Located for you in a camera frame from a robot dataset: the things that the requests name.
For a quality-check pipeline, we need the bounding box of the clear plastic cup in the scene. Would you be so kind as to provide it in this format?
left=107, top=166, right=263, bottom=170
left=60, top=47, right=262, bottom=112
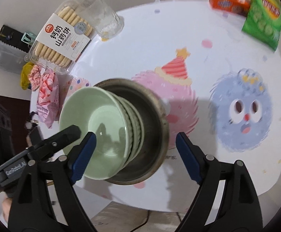
left=76, top=0, right=125, bottom=41

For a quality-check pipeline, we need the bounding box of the white ribbed storage box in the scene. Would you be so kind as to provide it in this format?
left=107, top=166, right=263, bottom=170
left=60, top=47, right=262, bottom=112
left=0, top=39, right=31, bottom=75

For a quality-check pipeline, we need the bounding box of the pink snack bag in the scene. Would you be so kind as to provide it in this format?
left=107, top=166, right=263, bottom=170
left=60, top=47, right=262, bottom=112
left=36, top=70, right=60, bottom=129

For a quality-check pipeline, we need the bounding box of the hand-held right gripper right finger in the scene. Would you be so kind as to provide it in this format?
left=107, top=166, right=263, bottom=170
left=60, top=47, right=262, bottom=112
left=175, top=132, right=264, bottom=232

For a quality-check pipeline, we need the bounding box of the green ribbed ceramic bowl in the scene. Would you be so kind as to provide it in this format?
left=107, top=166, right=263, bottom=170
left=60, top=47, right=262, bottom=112
left=59, top=87, right=129, bottom=180
left=107, top=92, right=141, bottom=170

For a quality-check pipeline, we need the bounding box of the clear biscuit tray pack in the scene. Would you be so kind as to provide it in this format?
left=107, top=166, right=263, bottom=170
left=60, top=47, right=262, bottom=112
left=25, top=0, right=100, bottom=74

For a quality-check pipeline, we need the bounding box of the person's left hand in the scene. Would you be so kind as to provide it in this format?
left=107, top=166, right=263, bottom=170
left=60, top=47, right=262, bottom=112
left=2, top=197, right=13, bottom=220

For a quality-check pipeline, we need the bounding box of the black cable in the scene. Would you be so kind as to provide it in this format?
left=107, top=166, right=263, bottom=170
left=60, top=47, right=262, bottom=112
left=131, top=210, right=151, bottom=232

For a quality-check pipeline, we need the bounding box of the yellow cloth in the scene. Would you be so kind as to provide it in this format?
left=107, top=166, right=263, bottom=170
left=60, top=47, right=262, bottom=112
left=20, top=61, right=35, bottom=90

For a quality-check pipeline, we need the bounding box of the small pink snack pack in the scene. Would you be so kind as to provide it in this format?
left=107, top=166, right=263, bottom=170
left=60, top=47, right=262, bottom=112
left=28, top=65, right=45, bottom=91

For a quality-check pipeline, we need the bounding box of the large steel bowl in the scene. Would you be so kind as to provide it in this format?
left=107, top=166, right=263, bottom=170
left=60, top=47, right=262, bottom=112
left=93, top=78, right=170, bottom=186

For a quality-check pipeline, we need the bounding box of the printed tablecloth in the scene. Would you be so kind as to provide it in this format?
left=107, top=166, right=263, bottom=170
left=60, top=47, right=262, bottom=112
left=29, top=0, right=281, bottom=213

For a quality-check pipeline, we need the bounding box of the mint green object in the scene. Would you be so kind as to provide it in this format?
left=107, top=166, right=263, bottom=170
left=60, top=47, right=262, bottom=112
left=22, top=32, right=37, bottom=43

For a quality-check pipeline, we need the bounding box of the dark wooden chair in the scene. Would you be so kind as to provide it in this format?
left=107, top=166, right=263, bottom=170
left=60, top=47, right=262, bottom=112
left=0, top=92, right=33, bottom=172

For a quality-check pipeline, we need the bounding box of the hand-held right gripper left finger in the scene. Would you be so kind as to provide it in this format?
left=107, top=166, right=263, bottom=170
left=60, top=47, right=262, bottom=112
left=7, top=132, right=97, bottom=232

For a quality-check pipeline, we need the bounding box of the black wristwatch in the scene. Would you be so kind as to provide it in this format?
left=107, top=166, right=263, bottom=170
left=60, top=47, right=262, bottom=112
left=25, top=111, right=39, bottom=129

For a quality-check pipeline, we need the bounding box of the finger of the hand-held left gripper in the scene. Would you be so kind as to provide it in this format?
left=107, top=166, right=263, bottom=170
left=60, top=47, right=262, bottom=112
left=27, top=125, right=82, bottom=161

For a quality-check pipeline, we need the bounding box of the orange biscuit box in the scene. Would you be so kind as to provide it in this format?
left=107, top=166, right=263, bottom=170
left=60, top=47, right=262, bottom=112
left=208, top=0, right=252, bottom=17

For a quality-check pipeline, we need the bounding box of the black box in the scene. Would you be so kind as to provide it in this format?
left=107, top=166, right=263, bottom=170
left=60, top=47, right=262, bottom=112
left=0, top=25, right=27, bottom=47

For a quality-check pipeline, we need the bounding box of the green chips bag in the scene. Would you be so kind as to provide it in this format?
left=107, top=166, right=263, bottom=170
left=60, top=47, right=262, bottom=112
left=241, top=0, right=281, bottom=52

